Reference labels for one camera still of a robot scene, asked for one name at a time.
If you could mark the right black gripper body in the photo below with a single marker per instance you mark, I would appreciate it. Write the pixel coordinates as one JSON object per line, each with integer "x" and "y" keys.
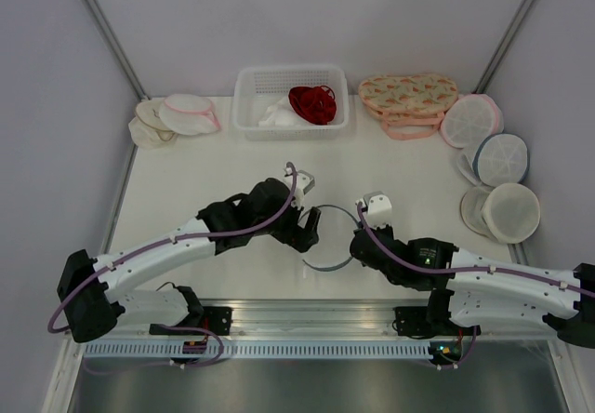
{"x": 386, "y": 230}

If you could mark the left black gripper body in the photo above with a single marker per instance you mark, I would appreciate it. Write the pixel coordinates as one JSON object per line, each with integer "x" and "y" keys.
{"x": 285, "y": 229}

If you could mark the white blue-trimmed laundry bag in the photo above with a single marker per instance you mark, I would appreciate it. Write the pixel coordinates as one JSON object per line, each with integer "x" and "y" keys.
{"x": 331, "y": 253}

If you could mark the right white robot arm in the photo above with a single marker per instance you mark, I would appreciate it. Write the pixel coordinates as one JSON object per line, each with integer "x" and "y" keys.
{"x": 467, "y": 290}

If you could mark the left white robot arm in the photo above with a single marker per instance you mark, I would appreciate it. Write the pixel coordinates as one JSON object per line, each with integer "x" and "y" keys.
{"x": 99, "y": 294}

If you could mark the white bra in basket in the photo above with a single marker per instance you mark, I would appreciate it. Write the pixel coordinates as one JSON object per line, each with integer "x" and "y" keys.
{"x": 281, "y": 114}

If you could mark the red bra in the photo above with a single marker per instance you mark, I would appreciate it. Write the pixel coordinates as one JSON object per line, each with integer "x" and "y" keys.
{"x": 317, "y": 105}

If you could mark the beige round laundry bag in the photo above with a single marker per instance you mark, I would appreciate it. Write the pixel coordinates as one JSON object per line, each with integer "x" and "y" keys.
{"x": 508, "y": 214}

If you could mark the floral bra case stack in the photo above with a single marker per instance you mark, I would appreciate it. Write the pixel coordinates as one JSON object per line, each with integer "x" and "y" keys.
{"x": 408, "y": 107}

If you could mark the pink-trimmed empty laundry bag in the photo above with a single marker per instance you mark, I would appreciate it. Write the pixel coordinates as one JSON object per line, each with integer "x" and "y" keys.
{"x": 189, "y": 115}

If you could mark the blue-trimmed round laundry bag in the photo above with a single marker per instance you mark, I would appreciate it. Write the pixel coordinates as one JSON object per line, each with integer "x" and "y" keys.
{"x": 498, "y": 159}

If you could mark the pink-trimmed round laundry bag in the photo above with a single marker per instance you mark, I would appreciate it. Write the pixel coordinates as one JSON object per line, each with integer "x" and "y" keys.
{"x": 472, "y": 118}

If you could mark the beige empty laundry bag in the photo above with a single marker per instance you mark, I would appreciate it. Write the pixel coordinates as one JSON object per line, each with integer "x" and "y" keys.
{"x": 147, "y": 130}

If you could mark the white plastic basket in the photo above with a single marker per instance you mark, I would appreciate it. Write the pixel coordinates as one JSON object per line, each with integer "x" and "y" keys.
{"x": 262, "y": 108}

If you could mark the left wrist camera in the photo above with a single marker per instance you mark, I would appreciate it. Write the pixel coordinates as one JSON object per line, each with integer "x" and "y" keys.
{"x": 302, "y": 182}

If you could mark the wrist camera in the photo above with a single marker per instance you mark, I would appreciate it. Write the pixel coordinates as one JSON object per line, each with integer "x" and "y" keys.
{"x": 377, "y": 209}
{"x": 302, "y": 182}

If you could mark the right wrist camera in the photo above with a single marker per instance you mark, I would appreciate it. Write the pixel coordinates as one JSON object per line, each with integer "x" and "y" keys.
{"x": 377, "y": 209}

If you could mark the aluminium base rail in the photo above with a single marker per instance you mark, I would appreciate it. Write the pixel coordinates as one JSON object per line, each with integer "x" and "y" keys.
{"x": 307, "y": 317}

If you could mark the white slotted cable duct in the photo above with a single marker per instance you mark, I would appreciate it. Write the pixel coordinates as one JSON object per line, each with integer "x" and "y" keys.
{"x": 255, "y": 349}

